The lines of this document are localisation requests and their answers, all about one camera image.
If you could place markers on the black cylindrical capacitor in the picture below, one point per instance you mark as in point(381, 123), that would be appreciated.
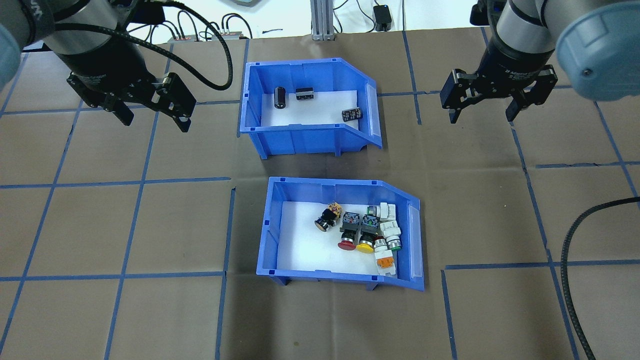
point(280, 97)

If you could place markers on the small white push button switch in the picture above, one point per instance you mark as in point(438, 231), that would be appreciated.
point(387, 211)

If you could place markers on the white bin liner sheet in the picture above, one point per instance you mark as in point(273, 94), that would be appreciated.
point(315, 112)
point(305, 245)

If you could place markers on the yellow push button switch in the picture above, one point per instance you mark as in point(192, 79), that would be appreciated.
point(367, 234)

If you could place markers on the blue bin with capacitors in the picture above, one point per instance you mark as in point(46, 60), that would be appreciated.
point(310, 140)

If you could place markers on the grey terminal strip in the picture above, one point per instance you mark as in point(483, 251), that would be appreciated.
point(183, 38)
point(227, 35)

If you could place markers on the white orange push button switch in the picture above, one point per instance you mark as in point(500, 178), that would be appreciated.
point(385, 262)

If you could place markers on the aluminium profile post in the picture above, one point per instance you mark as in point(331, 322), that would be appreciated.
point(324, 20)

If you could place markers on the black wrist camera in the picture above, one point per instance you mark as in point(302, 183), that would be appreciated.
point(484, 14)
point(147, 14)

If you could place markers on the blue bin with buttons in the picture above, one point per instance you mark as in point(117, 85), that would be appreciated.
point(267, 250)

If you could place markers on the white green push button switch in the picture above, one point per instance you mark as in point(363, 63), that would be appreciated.
point(390, 230)

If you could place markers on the red push button switch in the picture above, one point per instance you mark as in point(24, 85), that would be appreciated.
point(348, 230)

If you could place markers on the grey device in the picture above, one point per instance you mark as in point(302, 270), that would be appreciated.
point(247, 2)

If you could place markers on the black dotted electronic component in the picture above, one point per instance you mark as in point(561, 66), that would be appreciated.
point(351, 114)

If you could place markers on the black push button switch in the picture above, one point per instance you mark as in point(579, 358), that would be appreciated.
point(328, 218)

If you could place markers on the black ribbed electronic component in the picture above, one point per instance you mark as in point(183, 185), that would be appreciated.
point(304, 94)

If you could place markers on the black power adapter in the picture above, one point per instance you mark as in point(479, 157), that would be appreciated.
point(383, 19)

